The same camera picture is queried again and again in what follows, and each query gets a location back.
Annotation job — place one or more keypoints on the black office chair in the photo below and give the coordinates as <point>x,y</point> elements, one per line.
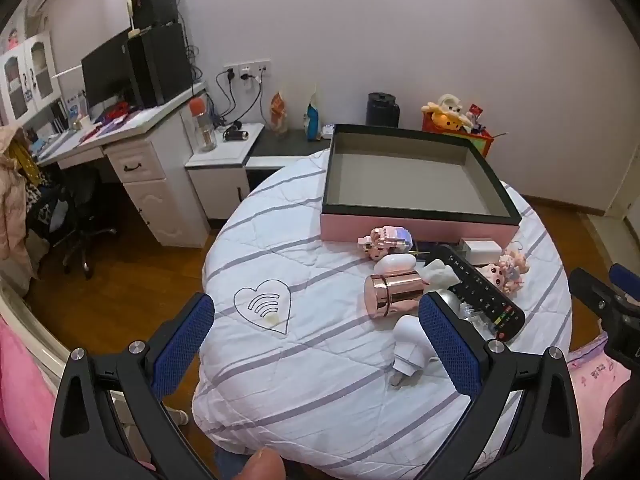
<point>80,210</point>

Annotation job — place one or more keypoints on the white power bank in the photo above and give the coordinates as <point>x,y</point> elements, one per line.
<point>480,250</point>

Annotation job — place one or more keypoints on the black kettle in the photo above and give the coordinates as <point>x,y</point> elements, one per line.
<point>382,110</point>

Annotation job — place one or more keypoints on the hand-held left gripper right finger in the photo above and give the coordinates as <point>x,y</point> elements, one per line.
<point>450,345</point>

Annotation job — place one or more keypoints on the pink blanket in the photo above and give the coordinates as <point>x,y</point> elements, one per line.
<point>25,385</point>

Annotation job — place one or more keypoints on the small white box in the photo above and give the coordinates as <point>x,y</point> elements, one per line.
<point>327,132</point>

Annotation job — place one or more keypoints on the black remote control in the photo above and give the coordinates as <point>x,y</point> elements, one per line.
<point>480,290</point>

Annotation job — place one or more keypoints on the beige padded coat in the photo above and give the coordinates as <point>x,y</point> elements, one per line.
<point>15,210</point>

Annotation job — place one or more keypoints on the white yellow plush toy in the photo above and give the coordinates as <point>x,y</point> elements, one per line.
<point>447,110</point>

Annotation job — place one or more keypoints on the white earbuds case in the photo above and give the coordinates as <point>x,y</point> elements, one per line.
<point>395,263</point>

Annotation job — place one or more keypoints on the blue white bag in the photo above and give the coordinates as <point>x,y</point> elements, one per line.
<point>312,120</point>

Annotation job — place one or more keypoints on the black webcam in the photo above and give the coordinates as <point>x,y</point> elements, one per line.
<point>235,135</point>

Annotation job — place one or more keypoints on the white striped quilt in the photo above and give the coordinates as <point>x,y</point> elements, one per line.
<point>325,360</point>

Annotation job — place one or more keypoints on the orange snack bag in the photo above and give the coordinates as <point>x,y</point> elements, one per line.
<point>280,112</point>

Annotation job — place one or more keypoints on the pink doll figure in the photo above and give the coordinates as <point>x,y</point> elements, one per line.
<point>500,272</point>

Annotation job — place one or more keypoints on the person's left hand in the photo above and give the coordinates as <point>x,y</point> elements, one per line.
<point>260,465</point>

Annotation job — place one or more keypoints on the white bed frame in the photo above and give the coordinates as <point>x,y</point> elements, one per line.
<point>35,330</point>

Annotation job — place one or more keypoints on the pink box with black rim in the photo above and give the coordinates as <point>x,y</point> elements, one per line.
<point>400,175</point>

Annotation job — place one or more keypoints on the white plug adapter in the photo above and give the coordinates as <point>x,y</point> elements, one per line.
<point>410,340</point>

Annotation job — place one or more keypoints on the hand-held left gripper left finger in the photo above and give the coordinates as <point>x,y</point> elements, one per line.
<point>182,340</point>

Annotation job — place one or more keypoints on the person's right forearm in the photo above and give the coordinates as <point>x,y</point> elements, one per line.
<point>622,435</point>

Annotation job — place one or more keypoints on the white desk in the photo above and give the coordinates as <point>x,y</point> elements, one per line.
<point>145,180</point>

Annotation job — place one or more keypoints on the rose gold metal jar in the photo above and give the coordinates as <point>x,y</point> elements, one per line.
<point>395,292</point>

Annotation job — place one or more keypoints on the pink printed bed sheet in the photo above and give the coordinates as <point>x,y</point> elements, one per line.
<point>595,375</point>

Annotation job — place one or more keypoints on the dark-topped low cabinet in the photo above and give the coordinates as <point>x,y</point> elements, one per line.
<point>290,145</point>

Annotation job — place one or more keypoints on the white wall socket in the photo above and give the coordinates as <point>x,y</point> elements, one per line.
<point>247,70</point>

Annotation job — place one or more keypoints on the small white cabinet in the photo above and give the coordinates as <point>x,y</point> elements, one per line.
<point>220,185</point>

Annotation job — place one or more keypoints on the colourful brick toy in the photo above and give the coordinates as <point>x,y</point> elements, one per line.
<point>372,249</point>

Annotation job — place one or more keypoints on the red yellow toy box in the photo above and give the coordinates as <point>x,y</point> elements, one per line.
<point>482,145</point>

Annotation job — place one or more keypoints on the white pink brick toy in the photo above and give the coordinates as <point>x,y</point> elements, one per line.
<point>395,237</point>

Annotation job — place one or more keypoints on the black computer tower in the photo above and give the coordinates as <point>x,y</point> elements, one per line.
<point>160,65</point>

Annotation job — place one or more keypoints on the clear bottle with orange cap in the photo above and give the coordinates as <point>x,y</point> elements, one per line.
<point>204,130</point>

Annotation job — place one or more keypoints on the black computer monitor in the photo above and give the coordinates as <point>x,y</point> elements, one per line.
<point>107,75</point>

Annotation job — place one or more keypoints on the white door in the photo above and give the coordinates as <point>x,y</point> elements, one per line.
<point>625,195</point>

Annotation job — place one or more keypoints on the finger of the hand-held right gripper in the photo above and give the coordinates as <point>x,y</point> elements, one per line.
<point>595,295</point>
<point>625,280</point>

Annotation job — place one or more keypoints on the red white toy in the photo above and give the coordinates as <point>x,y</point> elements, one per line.
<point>475,111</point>

